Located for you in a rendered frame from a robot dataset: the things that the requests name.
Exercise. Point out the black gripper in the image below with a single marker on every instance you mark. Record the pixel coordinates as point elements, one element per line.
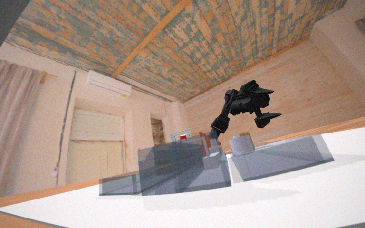
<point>252,105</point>

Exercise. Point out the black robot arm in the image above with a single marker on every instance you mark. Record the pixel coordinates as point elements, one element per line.
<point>232,98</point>

